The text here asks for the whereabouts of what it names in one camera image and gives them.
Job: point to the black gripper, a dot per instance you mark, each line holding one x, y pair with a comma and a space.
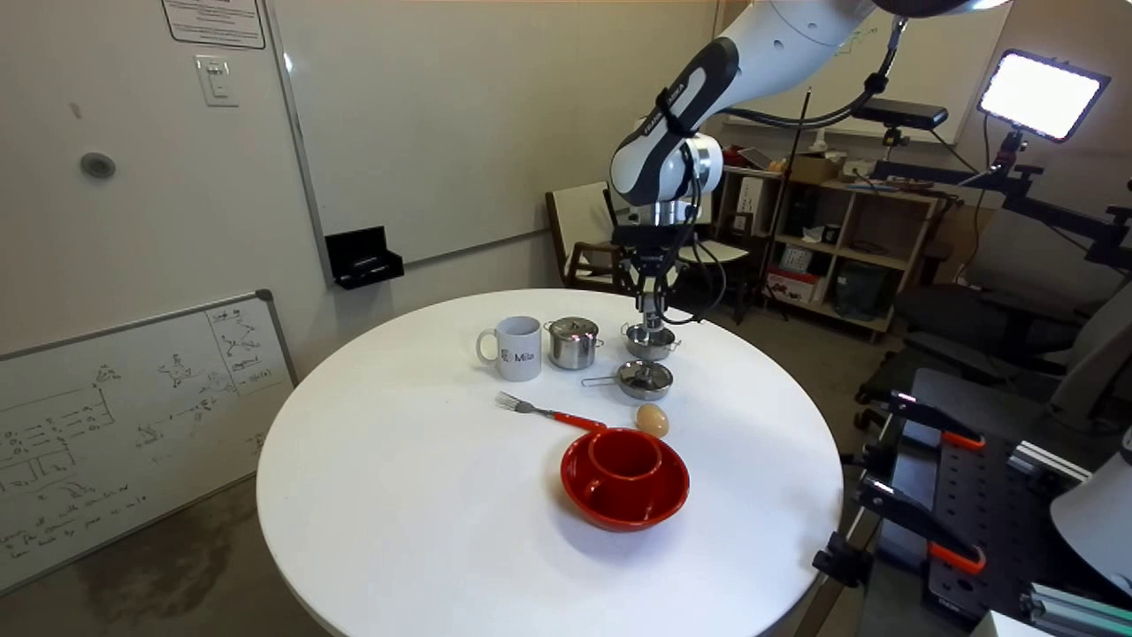
650, 247

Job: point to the small grey bottle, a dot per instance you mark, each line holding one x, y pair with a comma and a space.
650, 313

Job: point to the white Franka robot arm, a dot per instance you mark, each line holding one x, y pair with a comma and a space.
780, 47

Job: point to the low steel pot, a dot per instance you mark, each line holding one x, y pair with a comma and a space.
649, 346

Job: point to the tall steel pot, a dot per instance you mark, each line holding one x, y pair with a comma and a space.
575, 341

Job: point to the white folding chair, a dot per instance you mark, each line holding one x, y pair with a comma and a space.
586, 233

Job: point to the beige egg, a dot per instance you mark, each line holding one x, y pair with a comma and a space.
650, 420

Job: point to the white Mila mug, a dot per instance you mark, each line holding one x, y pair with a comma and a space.
514, 346

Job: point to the red bowl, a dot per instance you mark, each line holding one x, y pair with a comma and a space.
622, 474

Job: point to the wooden shelf unit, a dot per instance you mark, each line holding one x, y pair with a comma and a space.
850, 248

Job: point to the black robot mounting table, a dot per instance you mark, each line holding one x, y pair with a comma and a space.
1014, 498

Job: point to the bright panel light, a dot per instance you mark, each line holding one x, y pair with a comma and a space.
1043, 92

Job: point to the green metal bar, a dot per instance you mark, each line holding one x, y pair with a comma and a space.
1067, 612

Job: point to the small leaning whiteboard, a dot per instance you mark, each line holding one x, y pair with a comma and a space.
119, 435

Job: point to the large wall whiteboard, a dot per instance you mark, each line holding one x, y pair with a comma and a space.
472, 119

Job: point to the black stereo camera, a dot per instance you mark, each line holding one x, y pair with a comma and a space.
904, 116

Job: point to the white wall switch plate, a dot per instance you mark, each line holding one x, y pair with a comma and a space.
216, 78

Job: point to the white wall paper notice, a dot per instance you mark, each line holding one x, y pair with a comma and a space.
213, 24

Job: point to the round dark wall knob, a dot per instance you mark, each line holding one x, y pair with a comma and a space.
96, 163

